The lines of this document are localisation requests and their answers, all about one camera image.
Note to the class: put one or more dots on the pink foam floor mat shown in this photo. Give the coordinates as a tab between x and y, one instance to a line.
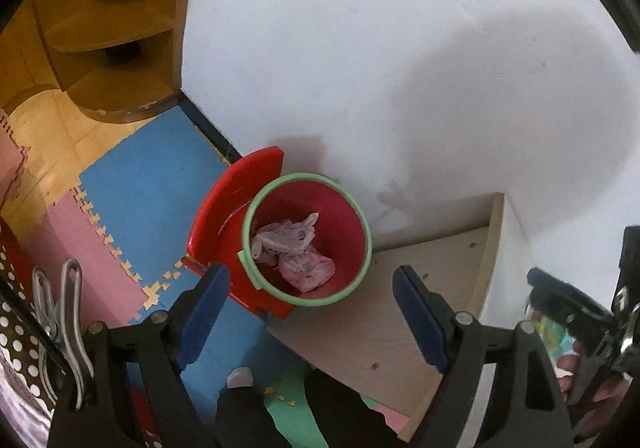
85	248
10	163

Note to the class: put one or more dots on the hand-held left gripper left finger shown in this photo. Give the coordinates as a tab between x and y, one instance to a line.
202	318

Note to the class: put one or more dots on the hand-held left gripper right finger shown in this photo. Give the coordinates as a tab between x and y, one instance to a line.
420	320

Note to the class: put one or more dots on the wooden corner cabinet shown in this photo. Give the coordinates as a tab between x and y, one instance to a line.
100	3

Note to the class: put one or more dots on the pink patterned wrapper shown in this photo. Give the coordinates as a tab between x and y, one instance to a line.
305	273

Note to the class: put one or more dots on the green foam floor mat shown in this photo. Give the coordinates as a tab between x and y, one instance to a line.
285	415

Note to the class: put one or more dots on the person's white sock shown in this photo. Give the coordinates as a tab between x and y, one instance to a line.
241	378

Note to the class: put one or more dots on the white purple patterned wrapper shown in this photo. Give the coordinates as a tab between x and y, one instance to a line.
285	233

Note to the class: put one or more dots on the person's black trousers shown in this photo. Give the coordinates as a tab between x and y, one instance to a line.
340	408

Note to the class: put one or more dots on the person's right hand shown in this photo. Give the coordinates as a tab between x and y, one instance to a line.
572	373

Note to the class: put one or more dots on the blue foam floor mat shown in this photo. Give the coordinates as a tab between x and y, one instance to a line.
150	178

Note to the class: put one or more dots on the green patterned packet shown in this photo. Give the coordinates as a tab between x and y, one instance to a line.
552	335

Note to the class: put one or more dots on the brown polka dot cloth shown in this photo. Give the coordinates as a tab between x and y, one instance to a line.
20	333

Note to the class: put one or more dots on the red bin with green rim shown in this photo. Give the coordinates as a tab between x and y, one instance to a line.
345	228

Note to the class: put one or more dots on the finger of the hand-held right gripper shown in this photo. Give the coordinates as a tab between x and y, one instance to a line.
570	308

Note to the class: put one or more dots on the metal spring clip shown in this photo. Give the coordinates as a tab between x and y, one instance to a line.
625	343
67	323

